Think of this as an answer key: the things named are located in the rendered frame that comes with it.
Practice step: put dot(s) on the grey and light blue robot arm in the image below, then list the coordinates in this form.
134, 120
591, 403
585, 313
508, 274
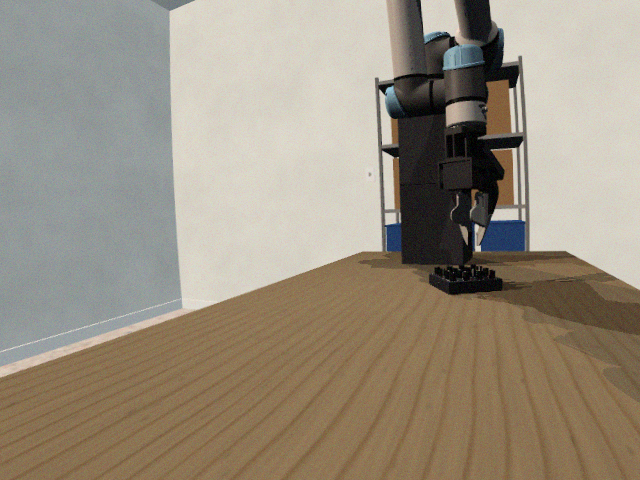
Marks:
463, 79

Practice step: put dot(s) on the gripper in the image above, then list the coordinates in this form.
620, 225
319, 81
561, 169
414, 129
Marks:
475, 173

